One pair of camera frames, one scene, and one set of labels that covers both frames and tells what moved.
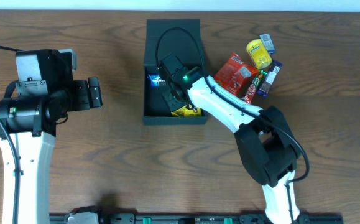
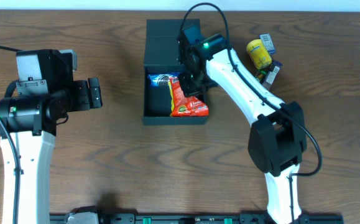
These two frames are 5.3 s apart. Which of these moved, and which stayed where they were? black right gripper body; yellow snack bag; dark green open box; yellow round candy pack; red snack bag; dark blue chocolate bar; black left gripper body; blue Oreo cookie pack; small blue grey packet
Moved: red snack bag; black right gripper body; yellow snack bag
Stayed: black left gripper body; yellow round candy pack; dark blue chocolate bar; dark green open box; small blue grey packet; blue Oreo cookie pack
